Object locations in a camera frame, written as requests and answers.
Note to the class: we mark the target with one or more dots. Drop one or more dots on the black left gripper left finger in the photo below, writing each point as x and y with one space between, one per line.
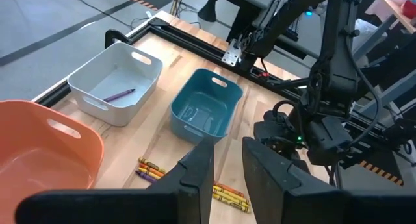
195 185

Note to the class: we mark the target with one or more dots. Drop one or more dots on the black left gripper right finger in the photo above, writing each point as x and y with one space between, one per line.
273 191

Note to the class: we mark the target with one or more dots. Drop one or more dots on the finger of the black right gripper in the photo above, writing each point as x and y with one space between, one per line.
289 154

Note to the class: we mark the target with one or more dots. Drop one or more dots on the yellow crayon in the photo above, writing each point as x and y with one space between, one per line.
230 195
151 164
234 204
148 172

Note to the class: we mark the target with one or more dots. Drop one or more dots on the purple crayon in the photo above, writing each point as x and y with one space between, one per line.
144 176
119 95

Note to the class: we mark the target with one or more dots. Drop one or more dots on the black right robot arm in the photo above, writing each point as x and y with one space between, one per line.
338 71

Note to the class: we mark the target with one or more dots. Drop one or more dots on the red orange crayon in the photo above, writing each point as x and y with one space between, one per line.
229 189

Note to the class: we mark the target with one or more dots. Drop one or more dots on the teal plastic bin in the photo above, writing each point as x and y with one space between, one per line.
182 120

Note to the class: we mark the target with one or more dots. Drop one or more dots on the red connector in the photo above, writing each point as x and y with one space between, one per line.
264 75

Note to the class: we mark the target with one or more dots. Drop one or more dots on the grey desk with keyboard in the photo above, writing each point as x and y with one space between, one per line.
292 47

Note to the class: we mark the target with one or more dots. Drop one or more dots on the white plastic bin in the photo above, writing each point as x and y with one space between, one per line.
113 78

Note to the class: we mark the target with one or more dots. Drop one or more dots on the wooden shelf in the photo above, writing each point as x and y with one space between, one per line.
395 9

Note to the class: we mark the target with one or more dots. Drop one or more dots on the red cup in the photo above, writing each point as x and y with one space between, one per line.
410 9

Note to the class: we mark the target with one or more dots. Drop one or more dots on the orange plastic bin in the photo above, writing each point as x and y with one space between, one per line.
39 159

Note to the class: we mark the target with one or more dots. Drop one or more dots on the black table clamp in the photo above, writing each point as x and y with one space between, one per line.
112 35

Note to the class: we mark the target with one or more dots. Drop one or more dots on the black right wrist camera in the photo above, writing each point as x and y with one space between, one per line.
269 130

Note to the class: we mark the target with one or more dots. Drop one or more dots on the silver metal bracket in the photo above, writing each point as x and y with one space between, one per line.
231 55

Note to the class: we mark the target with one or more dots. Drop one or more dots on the black aluminium table frame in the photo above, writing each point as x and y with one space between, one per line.
195 45

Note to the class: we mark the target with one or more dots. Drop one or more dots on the black desk pedestal foot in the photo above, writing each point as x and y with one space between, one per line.
211 13

